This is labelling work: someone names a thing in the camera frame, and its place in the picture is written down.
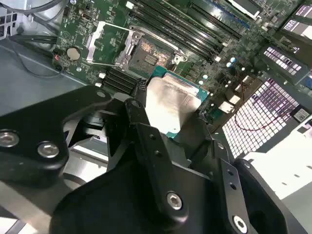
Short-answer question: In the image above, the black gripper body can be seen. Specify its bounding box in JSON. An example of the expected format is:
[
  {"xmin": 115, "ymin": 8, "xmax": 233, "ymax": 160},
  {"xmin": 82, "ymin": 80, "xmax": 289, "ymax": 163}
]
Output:
[{"xmin": 50, "ymin": 140, "xmax": 224, "ymax": 234}]

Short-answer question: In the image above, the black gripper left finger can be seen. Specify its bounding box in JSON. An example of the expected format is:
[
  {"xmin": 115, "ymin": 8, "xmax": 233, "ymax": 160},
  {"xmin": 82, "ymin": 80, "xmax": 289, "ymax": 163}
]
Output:
[{"xmin": 0, "ymin": 79, "xmax": 190, "ymax": 227}]

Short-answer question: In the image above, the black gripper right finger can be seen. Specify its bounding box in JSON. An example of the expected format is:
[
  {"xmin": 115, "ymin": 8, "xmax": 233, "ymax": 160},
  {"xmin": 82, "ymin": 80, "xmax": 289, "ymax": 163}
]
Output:
[{"xmin": 194, "ymin": 116, "xmax": 297, "ymax": 234}]

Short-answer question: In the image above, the CPU with silver top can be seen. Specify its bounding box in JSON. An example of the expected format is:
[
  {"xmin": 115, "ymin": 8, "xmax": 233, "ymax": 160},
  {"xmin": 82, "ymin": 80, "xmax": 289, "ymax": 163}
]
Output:
[{"xmin": 143, "ymin": 65, "xmax": 212, "ymax": 140}]

